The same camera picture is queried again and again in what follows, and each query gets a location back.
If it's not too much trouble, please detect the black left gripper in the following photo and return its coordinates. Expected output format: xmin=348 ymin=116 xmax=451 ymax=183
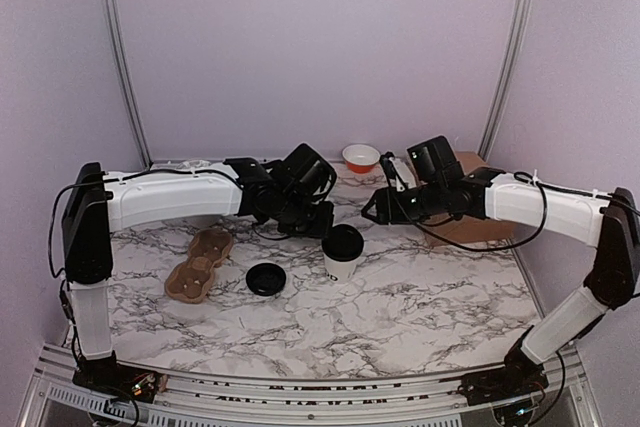
xmin=276 ymin=192 xmax=335 ymax=240

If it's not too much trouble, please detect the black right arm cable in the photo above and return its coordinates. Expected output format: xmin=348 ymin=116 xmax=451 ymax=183
xmin=389 ymin=171 xmax=616 ymax=251

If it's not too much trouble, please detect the orange white ceramic bowl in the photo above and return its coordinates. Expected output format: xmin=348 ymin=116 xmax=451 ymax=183
xmin=342 ymin=144 xmax=380 ymax=174

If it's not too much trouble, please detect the aluminium frame post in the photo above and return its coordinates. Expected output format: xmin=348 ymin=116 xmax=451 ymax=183
xmin=102 ymin=0 xmax=153 ymax=168
xmin=478 ymin=0 xmax=533 ymax=160

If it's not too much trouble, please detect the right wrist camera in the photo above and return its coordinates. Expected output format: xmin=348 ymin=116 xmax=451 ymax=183
xmin=379 ymin=152 xmax=417 ymax=192

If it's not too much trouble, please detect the brown cardboard cup carrier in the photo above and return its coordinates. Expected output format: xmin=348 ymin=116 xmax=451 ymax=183
xmin=164 ymin=228 xmax=233 ymax=304

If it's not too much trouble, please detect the white paper cup with print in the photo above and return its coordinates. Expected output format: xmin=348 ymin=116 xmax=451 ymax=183
xmin=323 ymin=250 xmax=362 ymax=283

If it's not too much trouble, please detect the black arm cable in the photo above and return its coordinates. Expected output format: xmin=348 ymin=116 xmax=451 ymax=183
xmin=47 ymin=169 xmax=241 ymax=281
xmin=389 ymin=171 xmax=616 ymax=251

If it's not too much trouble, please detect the black plastic cup lid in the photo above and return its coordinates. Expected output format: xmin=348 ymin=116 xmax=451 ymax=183
xmin=321 ymin=224 xmax=364 ymax=262

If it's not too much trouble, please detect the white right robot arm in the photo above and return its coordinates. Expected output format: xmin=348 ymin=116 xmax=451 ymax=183
xmin=361 ymin=136 xmax=639 ymax=395

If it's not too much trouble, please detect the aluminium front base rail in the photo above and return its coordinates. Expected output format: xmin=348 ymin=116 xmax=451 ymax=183
xmin=17 ymin=345 xmax=602 ymax=426

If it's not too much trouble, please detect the right aluminium frame post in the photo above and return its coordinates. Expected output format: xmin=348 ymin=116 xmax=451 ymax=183
xmin=478 ymin=0 xmax=533 ymax=160

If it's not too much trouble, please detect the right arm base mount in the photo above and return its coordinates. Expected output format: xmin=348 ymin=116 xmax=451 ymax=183
xmin=457 ymin=365 xmax=549 ymax=406

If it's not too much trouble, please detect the brown paper takeout bag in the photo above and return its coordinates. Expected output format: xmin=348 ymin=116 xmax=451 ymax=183
xmin=425 ymin=151 xmax=515 ymax=247

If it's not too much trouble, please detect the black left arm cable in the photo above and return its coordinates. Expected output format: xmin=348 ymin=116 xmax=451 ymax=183
xmin=47 ymin=169 xmax=241 ymax=281

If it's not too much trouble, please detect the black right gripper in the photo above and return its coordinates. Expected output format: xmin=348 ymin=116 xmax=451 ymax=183
xmin=361 ymin=180 xmax=446 ymax=226

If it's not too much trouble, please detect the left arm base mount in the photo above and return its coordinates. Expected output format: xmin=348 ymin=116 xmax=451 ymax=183
xmin=72 ymin=343 xmax=165 ymax=403

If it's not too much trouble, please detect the white container with sachets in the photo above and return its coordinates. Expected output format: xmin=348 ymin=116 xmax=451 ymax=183
xmin=176 ymin=159 xmax=213 ymax=171

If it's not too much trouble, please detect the left aluminium frame post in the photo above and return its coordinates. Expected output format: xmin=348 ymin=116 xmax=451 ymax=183
xmin=102 ymin=0 xmax=153 ymax=168

